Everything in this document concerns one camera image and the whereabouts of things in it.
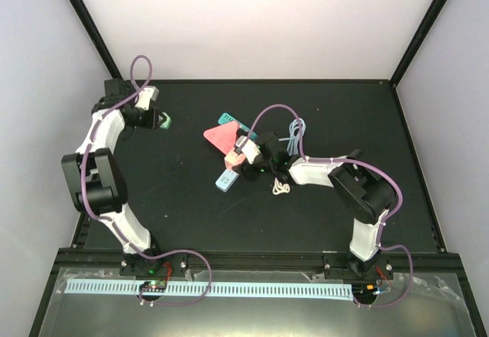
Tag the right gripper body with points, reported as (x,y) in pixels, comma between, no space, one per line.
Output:
(247,171)

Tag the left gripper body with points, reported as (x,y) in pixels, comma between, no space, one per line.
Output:
(150,122)

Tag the green USB charger plug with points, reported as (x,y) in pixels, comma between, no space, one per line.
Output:
(164,120)

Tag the light blue power strip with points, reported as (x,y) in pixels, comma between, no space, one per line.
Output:
(226,180)

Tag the pink square socket adapter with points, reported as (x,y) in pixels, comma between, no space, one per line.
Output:
(233,159)

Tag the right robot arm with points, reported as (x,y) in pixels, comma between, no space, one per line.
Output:
(369,194)

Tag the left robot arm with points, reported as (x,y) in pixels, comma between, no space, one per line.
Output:
(95,182)

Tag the pink triangular power strip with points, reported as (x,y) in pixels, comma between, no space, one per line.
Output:
(223,137)

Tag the teal power strip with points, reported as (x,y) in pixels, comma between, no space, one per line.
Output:
(226,118)

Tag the left circuit board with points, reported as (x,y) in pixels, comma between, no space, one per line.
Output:
(158,286)

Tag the circuit board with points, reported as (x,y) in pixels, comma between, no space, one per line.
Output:
(158,286)
(370,289)

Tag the right circuit board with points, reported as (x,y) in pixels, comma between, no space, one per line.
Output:
(370,289)

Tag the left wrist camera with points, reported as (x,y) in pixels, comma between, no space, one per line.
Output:
(146,96)

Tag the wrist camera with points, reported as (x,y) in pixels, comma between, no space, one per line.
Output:
(247,147)
(146,96)

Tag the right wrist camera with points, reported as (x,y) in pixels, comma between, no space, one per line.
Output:
(247,147)

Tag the white slotted cable duct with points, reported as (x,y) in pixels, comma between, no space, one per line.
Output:
(214,289)

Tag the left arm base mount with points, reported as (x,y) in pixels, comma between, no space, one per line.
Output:
(134,265)

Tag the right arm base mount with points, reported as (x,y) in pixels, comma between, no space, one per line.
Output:
(346,266)

